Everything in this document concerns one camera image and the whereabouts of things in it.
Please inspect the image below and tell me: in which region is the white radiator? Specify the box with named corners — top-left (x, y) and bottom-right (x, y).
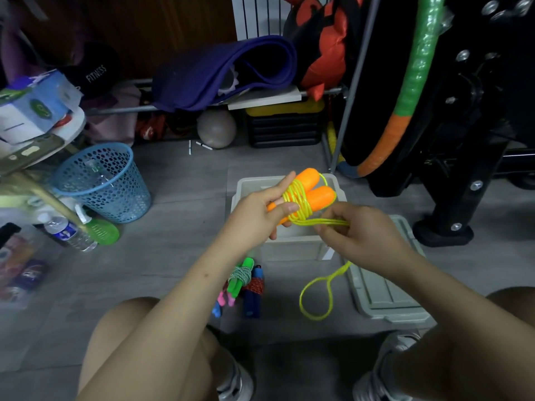
top-left (231, 0), bottom-right (333, 41)

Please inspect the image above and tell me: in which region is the clear plastic water bottle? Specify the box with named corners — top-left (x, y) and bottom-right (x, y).
top-left (43, 216), bottom-right (98, 252)

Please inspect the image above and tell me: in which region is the green-handled jump rope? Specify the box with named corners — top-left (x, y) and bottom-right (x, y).
top-left (226, 257), bottom-right (255, 299)

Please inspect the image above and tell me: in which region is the olive smartphone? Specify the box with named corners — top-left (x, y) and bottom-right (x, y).
top-left (0, 133), bottom-right (66, 177)

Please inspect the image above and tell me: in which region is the person's shoe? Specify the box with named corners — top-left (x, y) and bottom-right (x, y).
top-left (352, 329), bottom-right (422, 401)
top-left (216, 348), bottom-right (255, 401)

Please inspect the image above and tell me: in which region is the colourful plastic packet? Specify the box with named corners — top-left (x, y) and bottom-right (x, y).
top-left (0, 222), bottom-right (50, 310)

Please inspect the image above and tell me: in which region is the green spray bottle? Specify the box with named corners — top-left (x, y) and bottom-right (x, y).
top-left (74, 204), bottom-right (120, 246)

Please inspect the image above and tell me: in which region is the black and yellow step box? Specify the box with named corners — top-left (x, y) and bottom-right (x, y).
top-left (245, 99), bottom-right (326, 149)

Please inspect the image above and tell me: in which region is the person's right leg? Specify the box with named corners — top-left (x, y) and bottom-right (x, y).
top-left (386, 286), bottom-right (535, 401)

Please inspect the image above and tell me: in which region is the blue-handled red jump rope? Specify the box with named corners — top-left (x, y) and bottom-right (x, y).
top-left (243, 265), bottom-right (266, 319)

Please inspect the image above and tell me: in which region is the person's left forearm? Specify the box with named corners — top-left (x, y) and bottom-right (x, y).
top-left (78, 240), bottom-right (248, 401)

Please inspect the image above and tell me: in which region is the person's leg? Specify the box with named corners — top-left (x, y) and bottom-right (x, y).
top-left (77, 297), bottom-right (235, 401)
top-left (386, 286), bottom-right (535, 401)

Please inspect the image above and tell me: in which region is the grey exercise ball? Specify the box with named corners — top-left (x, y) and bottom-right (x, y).
top-left (196, 108), bottom-right (238, 150)

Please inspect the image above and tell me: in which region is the red and black bag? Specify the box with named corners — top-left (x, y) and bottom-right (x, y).
top-left (279, 0), bottom-right (365, 102)

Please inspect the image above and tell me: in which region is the grey plastic storage box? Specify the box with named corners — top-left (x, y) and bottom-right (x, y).
top-left (231, 174), bottom-right (348, 262)

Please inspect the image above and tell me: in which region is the person's right shoe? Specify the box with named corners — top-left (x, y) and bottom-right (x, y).
top-left (352, 329), bottom-right (422, 401)

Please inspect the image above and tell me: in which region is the white shelf board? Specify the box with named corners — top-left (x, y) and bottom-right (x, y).
top-left (227, 85), bottom-right (303, 111)

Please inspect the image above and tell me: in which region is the blue mesh wastebasket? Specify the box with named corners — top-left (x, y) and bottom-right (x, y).
top-left (50, 142), bottom-right (152, 224)

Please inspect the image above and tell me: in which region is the green and orange hula hoop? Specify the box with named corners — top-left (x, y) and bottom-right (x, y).
top-left (333, 0), bottom-right (449, 179)

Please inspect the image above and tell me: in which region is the black fitness machine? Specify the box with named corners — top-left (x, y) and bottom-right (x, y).
top-left (342, 0), bottom-right (535, 248)

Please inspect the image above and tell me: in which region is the person's left leg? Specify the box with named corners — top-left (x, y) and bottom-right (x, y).
top-left (77, 297), bottom-right (235, 401)

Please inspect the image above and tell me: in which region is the person's left shoe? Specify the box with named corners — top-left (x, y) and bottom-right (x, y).
top-left (216, 348), bottom-right (255, 401)

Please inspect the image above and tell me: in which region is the purple rolled yoga mat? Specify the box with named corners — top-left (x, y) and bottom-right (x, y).
top-left (151, 35), bottom-right (298, 113)

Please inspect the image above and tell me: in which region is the pink-handled jump rope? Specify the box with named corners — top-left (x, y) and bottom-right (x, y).
top-left (211, 290), bottom-right (235, 319)

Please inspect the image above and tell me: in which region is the white round side table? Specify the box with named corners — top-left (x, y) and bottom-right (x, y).
top-left (0, 106), bottom-right (89, 243)

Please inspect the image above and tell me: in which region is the orange-handled yellow jump rope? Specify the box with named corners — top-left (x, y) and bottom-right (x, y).
top-left (267, 168), bottom-right (352, 322)

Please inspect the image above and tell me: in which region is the person's left hand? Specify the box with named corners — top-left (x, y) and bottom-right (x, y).
top-left (225, 171), bottom-right (300, 263)

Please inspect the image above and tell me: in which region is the grey plastic box lid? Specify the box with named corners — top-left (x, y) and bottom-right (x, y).
top-left (343, 214), bottom-right (436, 324)

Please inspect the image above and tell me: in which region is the grey metal rack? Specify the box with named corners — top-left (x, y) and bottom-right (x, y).
top-left (86, 0), bottom-right (382, 175)

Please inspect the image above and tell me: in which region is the person's right forearm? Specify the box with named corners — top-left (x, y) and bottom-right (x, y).
top-left (391, 252), bottom-right (535, 401)

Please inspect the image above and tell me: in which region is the blue and white tissue box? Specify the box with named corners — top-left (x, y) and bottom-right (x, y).
top-left (0, 70), bottom-right (84, 146)

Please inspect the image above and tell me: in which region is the person's right hand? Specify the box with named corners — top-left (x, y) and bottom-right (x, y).
top-left (313, 202), bottom-right (415, 282)

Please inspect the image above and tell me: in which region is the pink cloth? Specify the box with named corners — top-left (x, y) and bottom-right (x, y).
top-left (82, 82), bottom-right (144, 146)

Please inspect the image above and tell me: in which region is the black printed cap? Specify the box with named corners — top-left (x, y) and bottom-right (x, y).
top-left (62, 41), bottom-right (123, 101)

